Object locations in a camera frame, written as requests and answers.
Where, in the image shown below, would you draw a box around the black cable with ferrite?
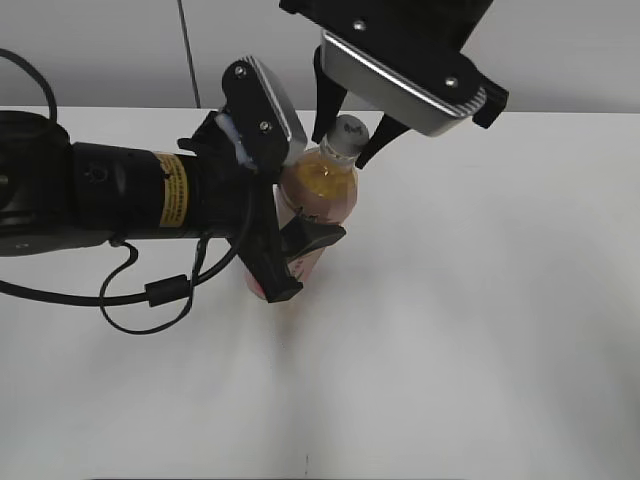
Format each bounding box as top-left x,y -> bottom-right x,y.
0,48 -> 256,335

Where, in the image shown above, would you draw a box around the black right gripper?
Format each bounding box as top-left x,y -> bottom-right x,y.
279,1 -> 509,169

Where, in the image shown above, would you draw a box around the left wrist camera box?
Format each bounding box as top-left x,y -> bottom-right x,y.
222,55 -> 308,175

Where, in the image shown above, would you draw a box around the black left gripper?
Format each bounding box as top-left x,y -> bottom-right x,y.
178,111 -> 346,303

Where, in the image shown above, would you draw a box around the pink peach tea bottle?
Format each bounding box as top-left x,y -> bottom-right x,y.
274,136 -> 358,288

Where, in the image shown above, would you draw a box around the white bottle cap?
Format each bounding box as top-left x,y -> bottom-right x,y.
325,114 -> 370,157

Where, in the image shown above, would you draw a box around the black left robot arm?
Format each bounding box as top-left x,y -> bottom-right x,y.
1,111 -> 345,302

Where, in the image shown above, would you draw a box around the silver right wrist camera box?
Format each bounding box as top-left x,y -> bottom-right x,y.
320,30 -> 487,137

